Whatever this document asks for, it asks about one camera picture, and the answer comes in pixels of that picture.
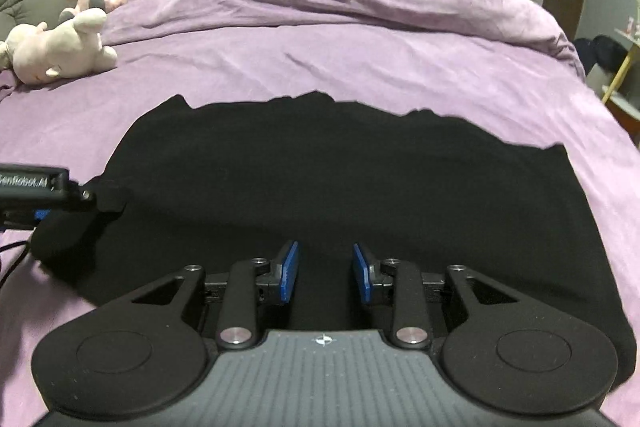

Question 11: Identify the white plush toy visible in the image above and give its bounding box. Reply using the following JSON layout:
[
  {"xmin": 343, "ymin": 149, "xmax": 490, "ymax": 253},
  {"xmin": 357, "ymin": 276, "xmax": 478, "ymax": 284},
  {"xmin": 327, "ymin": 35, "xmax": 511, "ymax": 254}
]
[{"xmin": 1, "ymin": 8, "xmax": 118, "ymax": 87}]

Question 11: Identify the black cable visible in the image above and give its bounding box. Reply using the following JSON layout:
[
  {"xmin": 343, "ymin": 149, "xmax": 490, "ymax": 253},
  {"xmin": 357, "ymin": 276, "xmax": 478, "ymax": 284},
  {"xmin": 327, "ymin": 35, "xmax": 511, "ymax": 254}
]
[{"xmin": 0, "ymin": 238, "xmax": 34, "ymax": 293}]

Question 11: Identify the yellow-legged side table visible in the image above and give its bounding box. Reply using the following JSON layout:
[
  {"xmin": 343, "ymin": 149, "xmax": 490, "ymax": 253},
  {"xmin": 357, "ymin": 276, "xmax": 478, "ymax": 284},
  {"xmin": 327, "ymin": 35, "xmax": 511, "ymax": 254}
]
[{"xmin": 601, "ymin": 28, "xmax": 639, "ymax": 141}]

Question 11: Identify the black garment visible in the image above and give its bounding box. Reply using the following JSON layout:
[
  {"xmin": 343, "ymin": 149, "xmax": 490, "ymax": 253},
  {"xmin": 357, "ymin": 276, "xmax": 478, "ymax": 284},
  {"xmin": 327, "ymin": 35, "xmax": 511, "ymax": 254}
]
[{"xmin": 32, "ymin": 92, "xmax": 637, "ymax": 381}]

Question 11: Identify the purple bed blanket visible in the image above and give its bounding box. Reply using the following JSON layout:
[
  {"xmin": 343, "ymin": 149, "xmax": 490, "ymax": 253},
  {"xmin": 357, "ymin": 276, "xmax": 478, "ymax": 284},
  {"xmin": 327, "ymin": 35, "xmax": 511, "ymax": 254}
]
[{"xmin": 0, "ymin": 0, "xmax": 640, "ymax": 427}]

